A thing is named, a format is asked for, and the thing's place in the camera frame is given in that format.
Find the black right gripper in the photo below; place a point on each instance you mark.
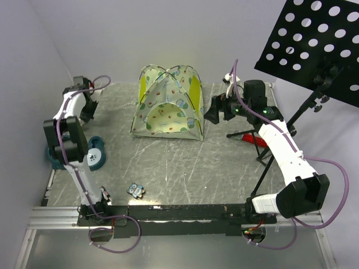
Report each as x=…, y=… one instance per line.
x=217, y=104

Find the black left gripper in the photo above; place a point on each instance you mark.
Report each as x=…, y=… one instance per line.
x=87, y=116

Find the black tent pole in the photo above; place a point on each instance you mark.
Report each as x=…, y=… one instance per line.
x=165, y=84
x=168, y=81

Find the green patterned pet tent fabric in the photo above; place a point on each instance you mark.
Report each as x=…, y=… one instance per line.
x=180, y=86

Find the green patterned tent mat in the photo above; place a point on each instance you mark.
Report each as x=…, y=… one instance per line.
x=166, y=118

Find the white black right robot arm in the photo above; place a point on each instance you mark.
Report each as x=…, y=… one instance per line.
x=305, y=190

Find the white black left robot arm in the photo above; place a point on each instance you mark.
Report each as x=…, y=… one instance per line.
x=68, y=145

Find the red glitter microphone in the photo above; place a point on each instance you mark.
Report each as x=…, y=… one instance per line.
x=248, y=137

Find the red owl puzzle piece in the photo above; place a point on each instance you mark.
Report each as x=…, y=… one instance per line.
x=105, y=194

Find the blue owl puzzle piece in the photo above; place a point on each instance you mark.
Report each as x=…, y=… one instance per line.
x=137, y=191

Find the black music stand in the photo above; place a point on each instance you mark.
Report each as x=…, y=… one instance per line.
x=314, y=44

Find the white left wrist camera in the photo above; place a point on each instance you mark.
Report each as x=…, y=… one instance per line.
x=96, y=95

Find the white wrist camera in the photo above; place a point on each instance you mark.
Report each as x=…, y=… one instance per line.
x=96, y=95
x=229, y=81

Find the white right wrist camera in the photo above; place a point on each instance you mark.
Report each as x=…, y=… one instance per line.
x=229, y=81

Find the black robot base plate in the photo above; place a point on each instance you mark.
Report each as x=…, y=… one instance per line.
x=156, y=220

